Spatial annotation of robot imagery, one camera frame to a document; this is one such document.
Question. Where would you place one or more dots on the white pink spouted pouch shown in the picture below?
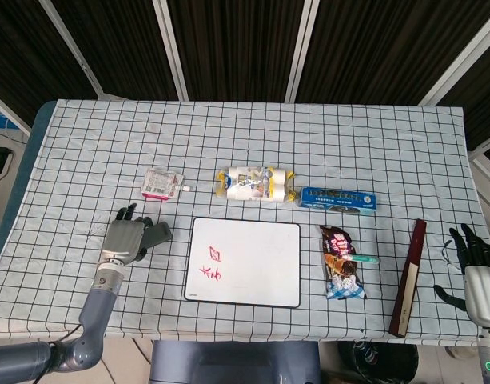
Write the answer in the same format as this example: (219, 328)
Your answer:
(160, 182)

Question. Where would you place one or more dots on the blue-grey robot torso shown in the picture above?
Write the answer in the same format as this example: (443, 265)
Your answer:
(228, 364)

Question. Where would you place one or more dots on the black printed bag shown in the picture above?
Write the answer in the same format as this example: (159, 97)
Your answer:
(380, 360)

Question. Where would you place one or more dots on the clear pack of white rolls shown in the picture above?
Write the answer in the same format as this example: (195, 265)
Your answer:
(252, 184)

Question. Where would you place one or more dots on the blue cookie box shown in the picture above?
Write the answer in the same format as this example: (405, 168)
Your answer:
(336, 200)

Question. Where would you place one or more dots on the long dark red box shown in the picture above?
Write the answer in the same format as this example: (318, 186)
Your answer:
(408, 280)

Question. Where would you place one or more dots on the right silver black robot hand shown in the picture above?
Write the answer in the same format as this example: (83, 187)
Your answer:
(482, 288)

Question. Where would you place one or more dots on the white partition frame post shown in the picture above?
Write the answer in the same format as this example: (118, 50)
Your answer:
(460, 60)
(170, 48)
(68, 44)
(9, 112)
(302, 48)

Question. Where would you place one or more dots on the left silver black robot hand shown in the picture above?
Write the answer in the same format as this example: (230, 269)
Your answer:
(122, 240)

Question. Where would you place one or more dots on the dark grey board eraser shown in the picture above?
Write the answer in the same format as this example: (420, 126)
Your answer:
(160, 234)

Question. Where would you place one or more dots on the white teal toothbrush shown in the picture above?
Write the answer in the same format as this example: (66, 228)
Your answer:
(364, 260)

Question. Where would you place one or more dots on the white dry-erase board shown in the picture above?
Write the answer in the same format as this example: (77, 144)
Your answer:
(248, 260)

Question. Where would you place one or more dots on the brown chocolate snack bag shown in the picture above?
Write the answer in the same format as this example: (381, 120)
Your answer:
(340, 280)

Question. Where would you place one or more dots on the checkered light blue tablecloth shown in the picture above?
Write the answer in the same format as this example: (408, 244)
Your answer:
(268, 140)

